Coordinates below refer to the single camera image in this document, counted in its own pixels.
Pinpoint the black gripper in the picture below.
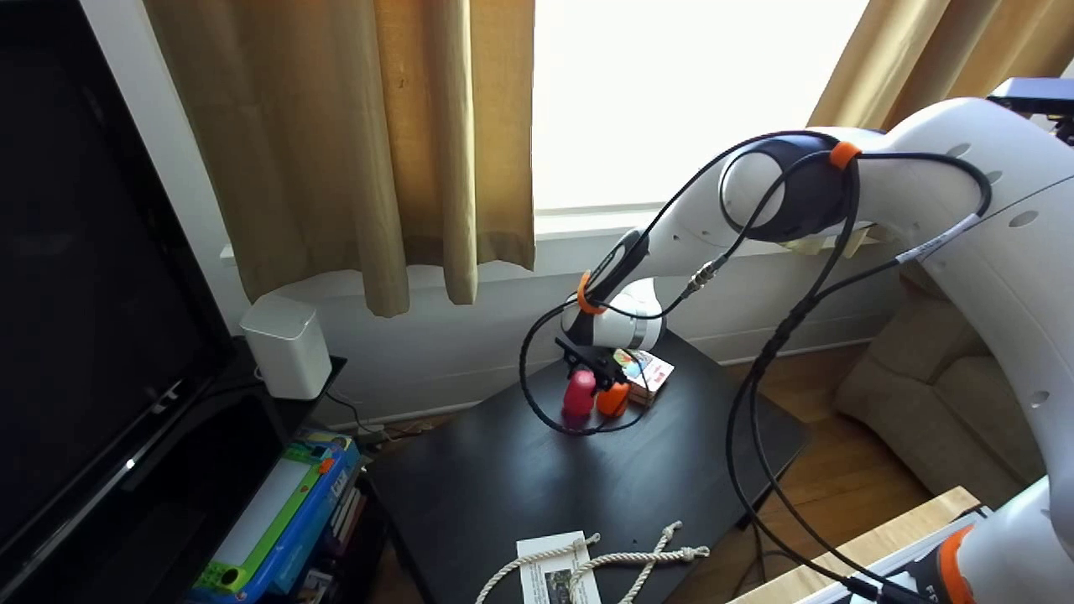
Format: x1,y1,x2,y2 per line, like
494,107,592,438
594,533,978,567
558,334,624,390

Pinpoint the orange plastic cup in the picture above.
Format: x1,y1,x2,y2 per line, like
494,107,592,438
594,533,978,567
594,383,632,418

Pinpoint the pink plastic cup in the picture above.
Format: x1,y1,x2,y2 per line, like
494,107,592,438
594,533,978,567
560,370,596,429

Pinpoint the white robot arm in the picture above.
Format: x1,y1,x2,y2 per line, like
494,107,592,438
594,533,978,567
564,96,1074,604

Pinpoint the black side table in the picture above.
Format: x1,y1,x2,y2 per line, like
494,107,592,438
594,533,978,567
370,334,805,604

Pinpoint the white picture card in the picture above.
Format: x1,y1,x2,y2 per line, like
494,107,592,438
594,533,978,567
517,531,600,604

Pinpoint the tan left curtain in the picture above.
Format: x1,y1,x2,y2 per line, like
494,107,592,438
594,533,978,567
143,0,536,315

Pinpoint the tan curtain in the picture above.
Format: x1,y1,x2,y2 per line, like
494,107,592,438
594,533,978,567
813,0,1074,127
143,0,536,315

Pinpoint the white small speaker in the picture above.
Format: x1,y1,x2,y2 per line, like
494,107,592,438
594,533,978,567
241,295,332,398

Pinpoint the beige sofa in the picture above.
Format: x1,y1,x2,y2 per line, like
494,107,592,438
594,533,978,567
837,266,1044,506

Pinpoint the wooden board edge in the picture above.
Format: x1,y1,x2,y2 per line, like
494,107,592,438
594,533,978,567
731,486,988,604

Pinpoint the blue green game box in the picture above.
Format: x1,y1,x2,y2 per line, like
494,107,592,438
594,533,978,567
187,433,358,604

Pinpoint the tan right curtain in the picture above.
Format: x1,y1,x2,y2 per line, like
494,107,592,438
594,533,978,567
813,0,1074,127

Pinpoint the black tv stand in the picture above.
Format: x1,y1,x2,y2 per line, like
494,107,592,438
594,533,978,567
0,353,388,604

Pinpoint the black television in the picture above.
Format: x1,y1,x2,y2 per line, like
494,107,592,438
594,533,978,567
0,0,227,556

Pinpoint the white rope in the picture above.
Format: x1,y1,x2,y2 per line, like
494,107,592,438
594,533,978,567
474,515,713,604

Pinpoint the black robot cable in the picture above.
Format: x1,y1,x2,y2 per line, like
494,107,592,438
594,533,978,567
517,132,997,604

